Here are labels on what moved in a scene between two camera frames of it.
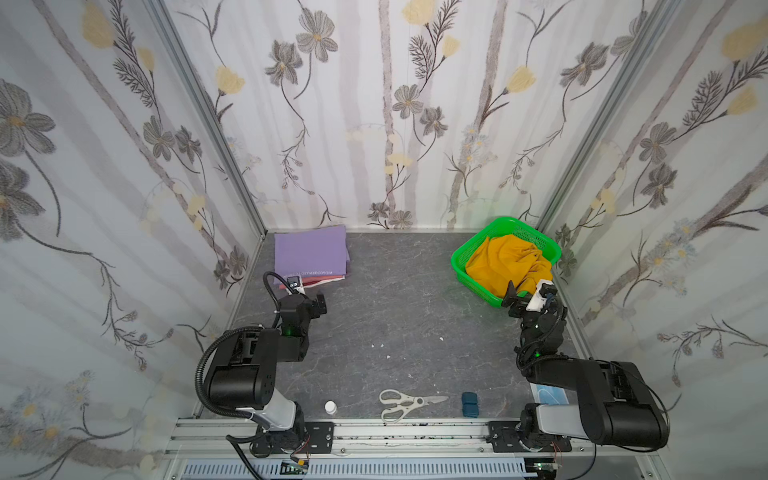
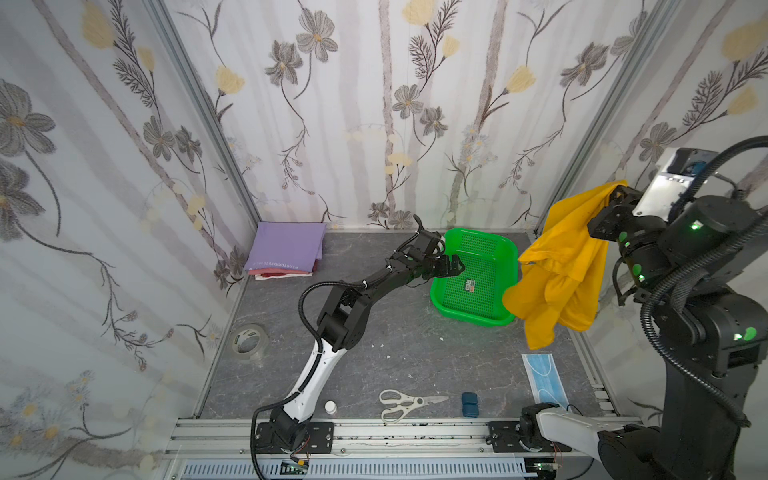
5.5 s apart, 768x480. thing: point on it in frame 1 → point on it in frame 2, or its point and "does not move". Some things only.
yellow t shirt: [501, 259] → [558, 287]
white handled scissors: [400, 404] does not move
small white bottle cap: [330, 407] does not move
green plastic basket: [513, 226] → [475, 295]
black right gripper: [527, 298] → [613, 215]
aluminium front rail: [405, 440] does not move
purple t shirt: [312, 252] → [292, 246]
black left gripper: [313, 306] → [432, 262]
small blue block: [470, 406] does not move
